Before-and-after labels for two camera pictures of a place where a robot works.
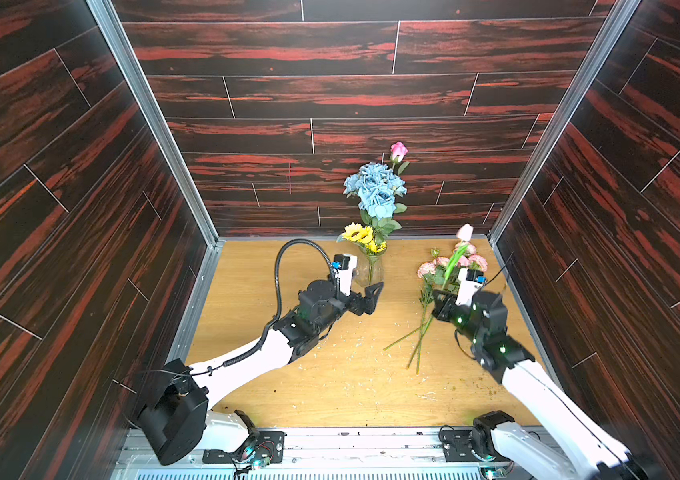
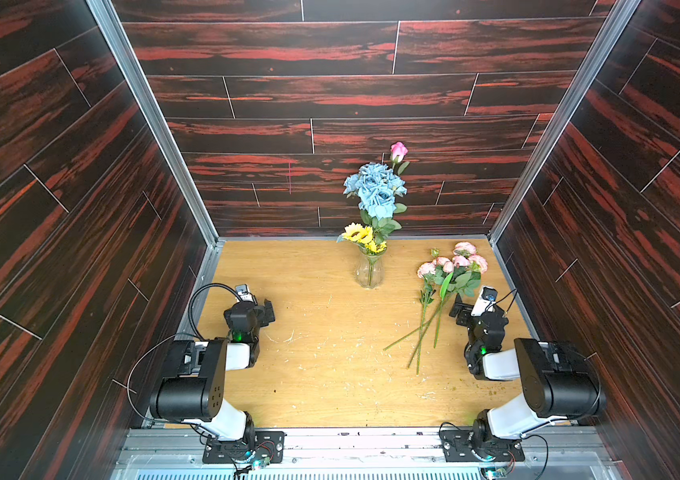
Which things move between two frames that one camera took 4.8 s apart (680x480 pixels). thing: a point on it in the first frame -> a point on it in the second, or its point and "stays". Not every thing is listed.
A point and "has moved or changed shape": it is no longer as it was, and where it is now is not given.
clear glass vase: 370,271 stays
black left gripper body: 351,305 -> 260,317
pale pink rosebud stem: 453,263 -> 426,271
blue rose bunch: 375,187 stays
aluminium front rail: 354,454 stays
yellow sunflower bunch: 363,235 stays
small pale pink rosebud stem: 463,234 has moved or changed shape
